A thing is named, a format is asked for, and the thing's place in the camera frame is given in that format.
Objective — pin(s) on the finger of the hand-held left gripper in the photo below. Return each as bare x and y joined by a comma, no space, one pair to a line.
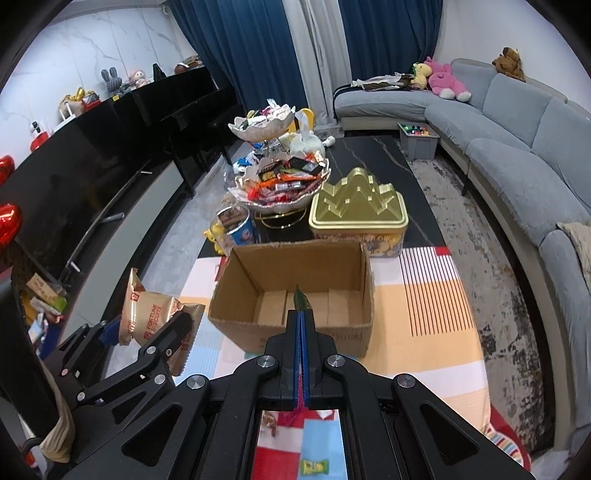
111,330
171,337

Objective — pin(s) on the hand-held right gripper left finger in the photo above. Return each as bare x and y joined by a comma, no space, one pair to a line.
295,360

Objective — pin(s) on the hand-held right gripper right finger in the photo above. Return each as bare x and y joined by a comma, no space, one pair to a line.
308,360

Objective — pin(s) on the brown cardboard box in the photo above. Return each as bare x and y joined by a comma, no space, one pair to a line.
295,337

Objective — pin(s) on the beige biscuit packet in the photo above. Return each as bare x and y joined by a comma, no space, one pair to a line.
150,318

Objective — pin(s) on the dark green snack packet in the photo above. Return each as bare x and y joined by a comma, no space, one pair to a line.
301,300

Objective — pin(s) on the person's left forearm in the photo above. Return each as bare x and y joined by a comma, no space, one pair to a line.
57,429

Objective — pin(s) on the stack of snack boxes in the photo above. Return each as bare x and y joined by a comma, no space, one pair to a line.
46,297

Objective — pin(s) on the small yellow toy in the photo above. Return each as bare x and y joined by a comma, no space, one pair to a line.
213,237

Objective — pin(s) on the small green candy packet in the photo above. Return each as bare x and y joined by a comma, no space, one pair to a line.
315,468

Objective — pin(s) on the colourful checkered tablecloth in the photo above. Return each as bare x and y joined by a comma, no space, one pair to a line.
425,332

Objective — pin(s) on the clear jar with blue label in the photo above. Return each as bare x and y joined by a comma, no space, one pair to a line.
238,228

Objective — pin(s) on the grey television cabinet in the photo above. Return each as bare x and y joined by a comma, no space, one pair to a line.
138,203

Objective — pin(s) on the white two-tier bowl stand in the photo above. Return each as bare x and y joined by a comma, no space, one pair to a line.
277,210

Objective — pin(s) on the curved black television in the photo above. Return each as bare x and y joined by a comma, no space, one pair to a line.
69,175

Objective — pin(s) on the gold lidded tin box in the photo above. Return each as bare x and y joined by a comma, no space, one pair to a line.
358,203

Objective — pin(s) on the clear plastic bag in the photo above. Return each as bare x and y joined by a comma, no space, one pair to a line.
235,180

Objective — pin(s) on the pile of assorted snack packets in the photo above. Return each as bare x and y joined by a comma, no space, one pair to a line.
284,180
265,113

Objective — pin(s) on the mottled grey rug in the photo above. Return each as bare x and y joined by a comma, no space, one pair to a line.
489,286

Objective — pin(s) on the white plush toy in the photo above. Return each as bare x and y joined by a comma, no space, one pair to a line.
304,145

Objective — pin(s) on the black upright piano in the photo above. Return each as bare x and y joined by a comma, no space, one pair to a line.
194,110

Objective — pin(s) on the yellow chair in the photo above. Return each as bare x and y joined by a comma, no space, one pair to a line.
307,120

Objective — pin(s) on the grey storage bin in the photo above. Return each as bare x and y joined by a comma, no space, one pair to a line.
420,145

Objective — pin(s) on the grey bunny plush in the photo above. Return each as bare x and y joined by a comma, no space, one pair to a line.
111,82

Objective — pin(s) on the black metronome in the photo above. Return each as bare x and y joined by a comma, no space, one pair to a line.
159,73

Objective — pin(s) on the grey sectional sofa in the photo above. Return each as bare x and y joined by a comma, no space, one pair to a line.
508,157

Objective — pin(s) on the patterned cloth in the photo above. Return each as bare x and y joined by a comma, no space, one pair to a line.
378,83

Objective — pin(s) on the beige jacket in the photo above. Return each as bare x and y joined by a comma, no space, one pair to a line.
577,244

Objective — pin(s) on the blue curtain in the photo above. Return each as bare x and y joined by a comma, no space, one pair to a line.
388,37
240,46

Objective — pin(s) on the white sheer curtain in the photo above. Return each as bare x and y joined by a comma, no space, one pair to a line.
323,55

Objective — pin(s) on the yellow plush toy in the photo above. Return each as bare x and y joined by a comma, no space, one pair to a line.
420,74

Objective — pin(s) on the pink plush toy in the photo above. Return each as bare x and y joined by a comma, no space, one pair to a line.
445,78

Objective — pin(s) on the brown plush toy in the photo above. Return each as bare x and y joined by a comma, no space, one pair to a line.
508,64

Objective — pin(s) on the white security camera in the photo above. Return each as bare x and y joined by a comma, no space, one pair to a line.
39,136

